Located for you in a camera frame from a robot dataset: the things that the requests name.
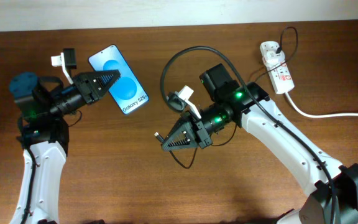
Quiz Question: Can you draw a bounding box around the blue Galaxy smartphone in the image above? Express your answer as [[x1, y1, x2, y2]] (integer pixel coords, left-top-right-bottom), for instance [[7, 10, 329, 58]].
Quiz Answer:
[[88, 44, 149, 114]]

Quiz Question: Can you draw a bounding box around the white power strip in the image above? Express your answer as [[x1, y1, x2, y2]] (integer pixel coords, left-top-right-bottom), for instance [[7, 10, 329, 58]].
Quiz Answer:
[[259, 41, 295, 95]]

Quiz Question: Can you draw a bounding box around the black charger cable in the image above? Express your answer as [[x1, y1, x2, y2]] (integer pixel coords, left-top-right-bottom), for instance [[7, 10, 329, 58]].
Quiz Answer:
[[154, 26, 299, 170]]

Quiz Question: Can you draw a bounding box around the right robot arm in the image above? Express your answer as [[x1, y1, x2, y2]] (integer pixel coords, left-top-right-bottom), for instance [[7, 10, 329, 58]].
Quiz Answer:
[[155, 64, 358, 223]]

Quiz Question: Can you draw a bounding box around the white USB charger plug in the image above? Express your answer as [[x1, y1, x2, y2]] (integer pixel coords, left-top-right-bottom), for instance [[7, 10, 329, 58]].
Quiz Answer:
[[262, 50, 285, 67]]

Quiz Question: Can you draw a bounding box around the white power strip cord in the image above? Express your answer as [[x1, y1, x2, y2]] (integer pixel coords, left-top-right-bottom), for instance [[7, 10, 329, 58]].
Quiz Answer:
[[286, 55, 358, 119]]

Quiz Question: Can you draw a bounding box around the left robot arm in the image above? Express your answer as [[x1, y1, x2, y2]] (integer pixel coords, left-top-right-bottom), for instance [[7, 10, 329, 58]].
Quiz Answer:
[[9, 70, 121, 223]]

